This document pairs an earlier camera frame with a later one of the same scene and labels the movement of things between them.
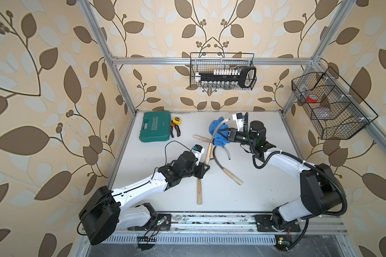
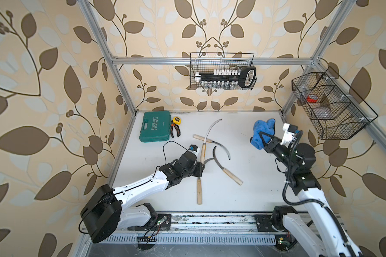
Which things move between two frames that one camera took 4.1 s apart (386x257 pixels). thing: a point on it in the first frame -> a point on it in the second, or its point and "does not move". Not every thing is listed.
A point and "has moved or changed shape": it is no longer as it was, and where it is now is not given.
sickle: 209,140 does not move
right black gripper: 232,134 -> 273,144
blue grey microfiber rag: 214,126 has moved or changed shape
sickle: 199,191 does not move
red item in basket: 312,98 does not move
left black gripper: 200,169 does not move
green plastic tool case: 155,126 does not move
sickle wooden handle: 210,144 -> 202,159
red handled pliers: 176,127 does not move
